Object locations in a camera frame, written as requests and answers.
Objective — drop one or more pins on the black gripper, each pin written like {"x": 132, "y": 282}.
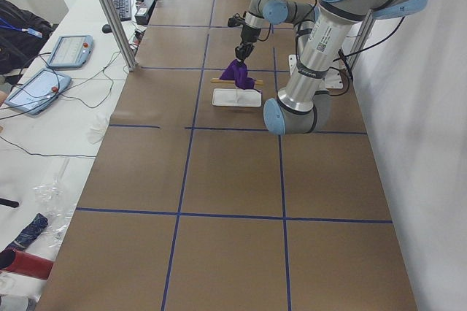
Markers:
{"x": 249, "y": 34}

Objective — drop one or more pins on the purple towel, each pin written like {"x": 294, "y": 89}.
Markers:
{"x": 237, "y": 72}

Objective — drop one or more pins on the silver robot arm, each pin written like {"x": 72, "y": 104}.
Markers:
{"x": 303, "y": 105}

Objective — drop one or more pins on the white towel rack with wooden bars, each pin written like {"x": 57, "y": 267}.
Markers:
{"x": 236, "y": 97}

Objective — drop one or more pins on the black box device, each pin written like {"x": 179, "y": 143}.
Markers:
{"x": 144, "y": 10}

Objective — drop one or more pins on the black keyboard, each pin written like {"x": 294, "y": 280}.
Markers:
{"x": 123, "y": 9}

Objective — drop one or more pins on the crumpled white tissue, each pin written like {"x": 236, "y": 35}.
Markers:
{"x": 98, "y": 129}

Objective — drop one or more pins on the far teach pendant tablet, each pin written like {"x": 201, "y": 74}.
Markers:
{"x": 71, "y": 52}

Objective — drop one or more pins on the teach pendant tablet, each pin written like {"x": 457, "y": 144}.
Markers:
{"x": 38, "y": 92}
{"x": 71, "y": 52}

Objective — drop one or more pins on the near teach pendant tablet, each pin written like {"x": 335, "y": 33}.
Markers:
{"x": 38, "y": 92}

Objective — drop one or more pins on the seated person in black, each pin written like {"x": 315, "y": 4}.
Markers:
{"x": 23, "y": 35}

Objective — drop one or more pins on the clear plastic bag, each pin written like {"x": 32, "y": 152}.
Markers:
{"x": 57, "y": 204}

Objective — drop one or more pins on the dark blue folded umbrella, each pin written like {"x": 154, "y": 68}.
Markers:
{"x": 29, "y": 234}

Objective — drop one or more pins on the red cylinder bottle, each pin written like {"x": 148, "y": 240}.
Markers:
{"x": 26, "y": 264}

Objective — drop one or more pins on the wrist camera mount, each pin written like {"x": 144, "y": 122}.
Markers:
{"x": 236, "y": 20}

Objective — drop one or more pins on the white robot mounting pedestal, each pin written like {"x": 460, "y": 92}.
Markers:
{"x": 333, "y": 79}

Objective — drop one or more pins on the aluminium frame post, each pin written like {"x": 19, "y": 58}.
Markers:
{"x": 118, "y": 33}

